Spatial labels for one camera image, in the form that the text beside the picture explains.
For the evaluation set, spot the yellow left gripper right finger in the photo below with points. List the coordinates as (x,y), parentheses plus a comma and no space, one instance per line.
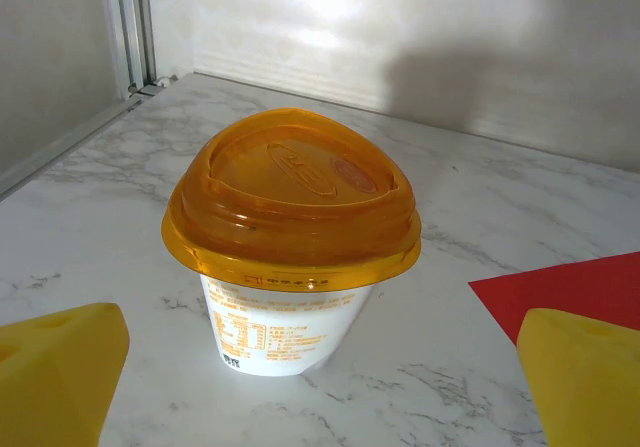
(585,387)

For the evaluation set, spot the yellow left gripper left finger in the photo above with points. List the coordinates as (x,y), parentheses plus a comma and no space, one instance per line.
(55,377)

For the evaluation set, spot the red paper sheet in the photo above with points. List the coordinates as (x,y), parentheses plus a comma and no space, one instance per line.
(565,287)

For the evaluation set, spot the aluminium frame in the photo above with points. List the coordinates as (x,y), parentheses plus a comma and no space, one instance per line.
(131,27)

